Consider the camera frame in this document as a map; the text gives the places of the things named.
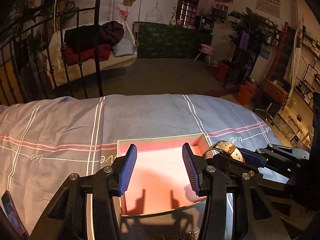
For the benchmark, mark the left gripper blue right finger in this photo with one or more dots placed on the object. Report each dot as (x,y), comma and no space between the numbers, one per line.
(254,216)

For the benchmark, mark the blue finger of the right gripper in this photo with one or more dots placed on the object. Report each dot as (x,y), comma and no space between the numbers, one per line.
(250,161)
(283,159)

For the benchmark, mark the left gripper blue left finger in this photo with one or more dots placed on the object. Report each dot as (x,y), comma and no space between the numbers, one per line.
(65,215)

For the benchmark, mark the wooden side table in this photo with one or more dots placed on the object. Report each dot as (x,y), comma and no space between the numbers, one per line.
(271,97)

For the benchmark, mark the green floral covered cabinet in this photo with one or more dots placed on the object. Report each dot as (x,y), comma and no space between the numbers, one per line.
(156,40)

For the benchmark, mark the black iron bed frame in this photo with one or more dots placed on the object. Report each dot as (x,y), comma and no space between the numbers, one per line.
(32,66)

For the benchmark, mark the black smartphone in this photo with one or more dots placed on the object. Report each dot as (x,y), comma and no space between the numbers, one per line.
(13,216)

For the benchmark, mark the grey plaid bed sheet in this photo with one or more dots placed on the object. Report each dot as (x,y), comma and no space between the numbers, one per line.
(42,142)

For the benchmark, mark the black clothes rack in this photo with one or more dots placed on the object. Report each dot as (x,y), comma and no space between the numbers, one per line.
(243,59)

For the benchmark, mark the red bucket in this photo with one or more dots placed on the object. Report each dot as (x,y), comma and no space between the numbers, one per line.
(246,92)

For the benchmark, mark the pink basin on stool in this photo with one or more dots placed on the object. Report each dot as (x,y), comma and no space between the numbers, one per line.
(207,50)

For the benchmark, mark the red phone booth decoration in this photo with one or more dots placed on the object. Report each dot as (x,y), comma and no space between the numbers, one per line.
(186,12)

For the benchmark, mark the red and dark clothes pile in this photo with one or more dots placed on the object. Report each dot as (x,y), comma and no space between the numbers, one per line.
(81,43)

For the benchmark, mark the beige strap wristwatch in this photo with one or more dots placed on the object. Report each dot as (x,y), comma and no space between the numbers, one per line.
(227,149)

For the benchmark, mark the light blue pillow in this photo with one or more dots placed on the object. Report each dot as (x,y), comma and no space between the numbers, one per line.
(124,48)

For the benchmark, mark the mint box with pink lining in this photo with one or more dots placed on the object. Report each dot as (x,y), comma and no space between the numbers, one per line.
(159,182)

